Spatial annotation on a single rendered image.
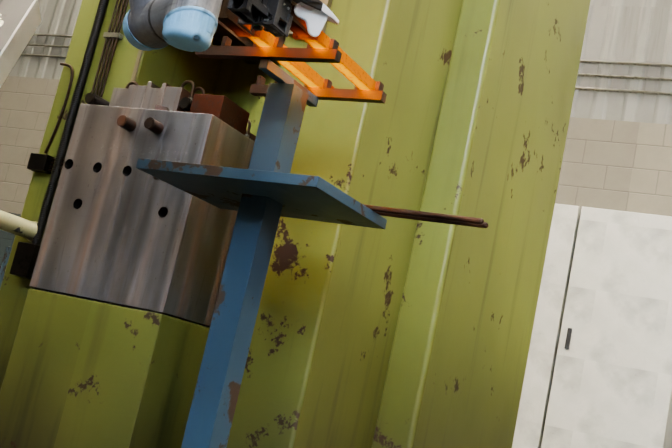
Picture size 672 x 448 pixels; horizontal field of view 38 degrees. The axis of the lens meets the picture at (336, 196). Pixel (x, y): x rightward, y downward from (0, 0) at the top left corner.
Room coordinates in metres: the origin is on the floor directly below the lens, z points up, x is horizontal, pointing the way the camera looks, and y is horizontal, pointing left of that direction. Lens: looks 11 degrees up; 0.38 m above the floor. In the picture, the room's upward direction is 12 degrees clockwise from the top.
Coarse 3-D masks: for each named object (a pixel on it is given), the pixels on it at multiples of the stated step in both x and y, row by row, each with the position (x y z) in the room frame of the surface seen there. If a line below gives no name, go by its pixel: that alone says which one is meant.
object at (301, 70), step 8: (224, 0) 1.65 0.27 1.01; (224, 8) 1.65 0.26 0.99; (224, 16) 1.65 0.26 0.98; (232, 16) 1.67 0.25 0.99; (224, 24) 1.68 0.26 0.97; (232, 24) 1.68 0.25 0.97; (240, 32) 1.71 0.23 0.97; (256, 32) 1.71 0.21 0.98; (264, 32) 1.75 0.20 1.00; (256, 40) 1.76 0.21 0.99; (264, 40) 1.75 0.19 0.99; (272, 40) 1.78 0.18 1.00; (288, 64) 1.86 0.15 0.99; (296, 64) 1.87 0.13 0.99; (304, 64) 1.89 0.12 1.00; (296, 72) 1.90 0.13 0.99; (304, 72) 1.90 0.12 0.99; (312, 72) 1.93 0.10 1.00; (304, 80) 1.94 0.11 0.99; (312, 80) 1.93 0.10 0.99; (320, 80) 1.96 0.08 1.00
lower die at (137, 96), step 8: (120, 88) 2.30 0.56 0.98; (136, 88) 2.28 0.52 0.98; (144, 88) 2.27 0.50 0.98; (152, 88) 2.26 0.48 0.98; (160, 88) 2.25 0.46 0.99; (168, 88) 2.24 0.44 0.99; (176, 88) 2.23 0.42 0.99; (112, 96) 2.31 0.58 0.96; (120, 96) 2.30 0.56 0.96; (128, 96) 2.29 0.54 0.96; (136, 96) 2.28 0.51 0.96; (144, 96) 2.27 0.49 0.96; (152, 96) 2.26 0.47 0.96; (160, 96) 2.25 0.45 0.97; (168, 96) 2.24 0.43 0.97; (176, 96) 2.22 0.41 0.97; (184, 96) 2.23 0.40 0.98; (112, 104) 2.31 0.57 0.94; (120, 104) 2.30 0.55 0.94; (128, 104) 2.29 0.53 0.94; (136, 104) 2.27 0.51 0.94; (144, 104) 2.26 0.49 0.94; (152, 104) 2.25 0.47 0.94; (160, 104) 2.24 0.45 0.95; (168, 104) 2.23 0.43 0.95; (176, 104) 2.22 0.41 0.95
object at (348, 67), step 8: (296, 16) 1.63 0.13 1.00; (296, 24) 1.62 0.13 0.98; (304, 24) 1.66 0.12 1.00; (296, 32) 1.66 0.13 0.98; (304, 32) 1.65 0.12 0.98; (320, 32) 1.69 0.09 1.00; (312, 40) 1.70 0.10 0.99; (320, 40) 1.70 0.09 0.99; (328, 40) 1.72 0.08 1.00; (320, 48) 1.73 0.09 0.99; (344, 56) 1.78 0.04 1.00; (336, 64) 1.80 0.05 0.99; (344, 64) 1.79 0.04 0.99; (352, 64) 1.82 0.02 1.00; (344, 72) 1.84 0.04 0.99; (352, 72) 1.83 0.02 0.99; (360, 72) 1.85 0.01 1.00; (352, 80) 1.87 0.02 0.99; (360, 80) 1.86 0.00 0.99; (368, 80) 1.89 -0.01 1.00; (360, 88) 1.91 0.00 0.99; (368, 88) 1.90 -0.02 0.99
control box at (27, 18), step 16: (0, 0) 2.41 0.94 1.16; (16, 0) 2.42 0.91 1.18; (32, 0) 2.42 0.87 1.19; (0, 16) 2.38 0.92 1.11; (16, 16) 2.38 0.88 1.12; (32, 16) 2.43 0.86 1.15; (0, 32) 2.35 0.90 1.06; (16, 32) 2.36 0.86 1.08; (32, 32) 2.46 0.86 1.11; (0, 48) 2.32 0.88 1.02; (16, 48) 2.39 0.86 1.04; (0, 64) 2.32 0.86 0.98; (0, 80) 2.35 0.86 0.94
